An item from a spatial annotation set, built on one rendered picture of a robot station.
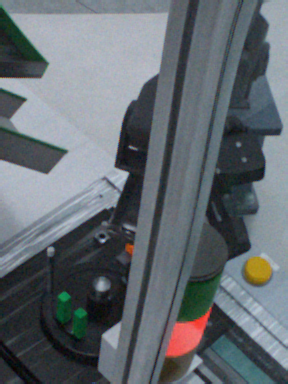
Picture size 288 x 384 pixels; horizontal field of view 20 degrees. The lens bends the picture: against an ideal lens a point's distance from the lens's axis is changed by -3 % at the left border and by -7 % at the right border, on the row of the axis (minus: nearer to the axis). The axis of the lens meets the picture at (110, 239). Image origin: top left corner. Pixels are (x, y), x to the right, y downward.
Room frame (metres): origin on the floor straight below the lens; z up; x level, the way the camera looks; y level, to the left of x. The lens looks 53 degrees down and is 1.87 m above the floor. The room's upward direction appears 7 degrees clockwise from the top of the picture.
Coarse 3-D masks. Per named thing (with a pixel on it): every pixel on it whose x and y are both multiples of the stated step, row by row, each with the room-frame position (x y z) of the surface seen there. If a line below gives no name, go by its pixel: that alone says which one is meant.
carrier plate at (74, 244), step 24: (96, 216) 0.71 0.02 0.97; (72, 240) 0.67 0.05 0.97; (24, 264) 0.62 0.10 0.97; (72, 264) 0.63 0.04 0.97; (0, 288) 0.58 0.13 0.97; (24, 288) 0.59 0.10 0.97; (0, 312) 0.54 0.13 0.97; (24, 312) 0.55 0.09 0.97; (0, 336) 0.51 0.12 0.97; (24, 336) 0.51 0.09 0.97; (48, 336) 0.52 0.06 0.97; (24, 360) 0.48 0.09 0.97; (48, 360) 0.49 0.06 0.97; (72, 360) 0.49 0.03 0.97
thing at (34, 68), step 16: (0, 16) 0.84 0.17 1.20; (0, 32) 0.82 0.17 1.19; (16, 32) 0.81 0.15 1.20; (0, 48) 0.78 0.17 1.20; (16, 48) 0.79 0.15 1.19; (32, 48) 0.78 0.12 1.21; (0, 64) 0.71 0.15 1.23; (16, 64) 0.72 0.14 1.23; (32, 64) 0.74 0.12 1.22; (48, 64) 0.75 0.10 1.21
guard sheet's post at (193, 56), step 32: (192, 0) 0.31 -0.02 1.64; (224, 0) 0.30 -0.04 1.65; (192, 32) 0.32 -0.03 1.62; (224, 32) 0.31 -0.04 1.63; (160, 64) 0.32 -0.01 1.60; (192, 64) 0.31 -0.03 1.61; (160, 96) 0.32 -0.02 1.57; (192, 96) 0.30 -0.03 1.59; (160, 128) 0.32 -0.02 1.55; (192, 128) 0.30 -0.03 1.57; (160, 160) 0.31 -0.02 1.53; (192, 160) 0.30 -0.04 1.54; (160, 192) 0.32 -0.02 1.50; (192, 192) 0.31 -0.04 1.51; (160, 224) 0.31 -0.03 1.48; (160, 256) 0.31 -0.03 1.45; (128, 288) 0.32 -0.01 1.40; (160, 288) 0.30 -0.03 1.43; (128, 320) 0.32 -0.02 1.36; (160, 320) 0.30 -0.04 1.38; (128, 352) 0.31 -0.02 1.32
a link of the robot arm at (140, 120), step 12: (144, 84) 0.58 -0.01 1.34; (156, 84) 0.58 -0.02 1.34; (144, 96) 0.57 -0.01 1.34; (144, 108) 0.56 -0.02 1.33; (132, 120) 0.55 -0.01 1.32; (144, 120) 0.55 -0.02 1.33; (132, 132) 0.54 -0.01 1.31; (144, 132) 0.54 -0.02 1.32; (132, 144) 0.54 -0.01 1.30; (144, 144) 0.54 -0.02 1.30
